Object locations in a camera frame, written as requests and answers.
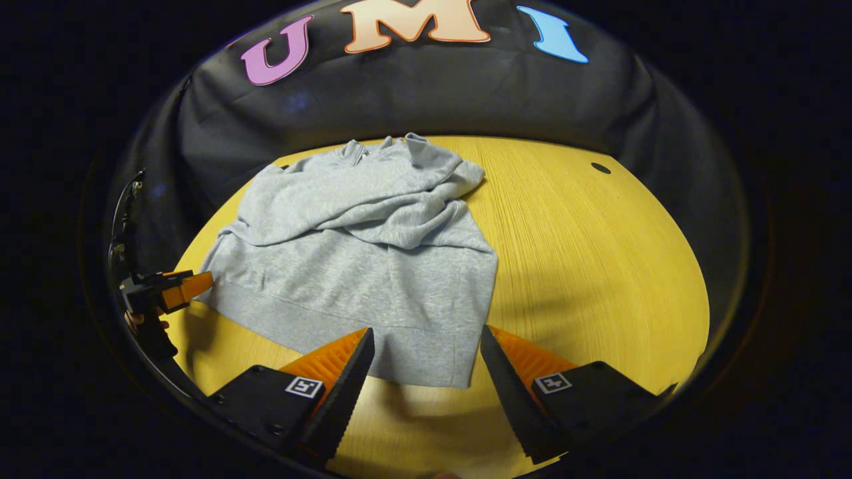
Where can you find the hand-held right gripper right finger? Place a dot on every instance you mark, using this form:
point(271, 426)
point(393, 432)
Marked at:
point(512, 399)

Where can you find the black backdrop cloth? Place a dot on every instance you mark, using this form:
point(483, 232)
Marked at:
point(432, 86)

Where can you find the grey sweatshirt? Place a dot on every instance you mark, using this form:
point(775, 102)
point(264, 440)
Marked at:
point(359, 266)

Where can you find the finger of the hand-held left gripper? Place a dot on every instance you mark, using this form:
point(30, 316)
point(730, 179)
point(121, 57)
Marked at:
point(183, 291)

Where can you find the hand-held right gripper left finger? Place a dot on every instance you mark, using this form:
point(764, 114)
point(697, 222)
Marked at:
point(343, 399)

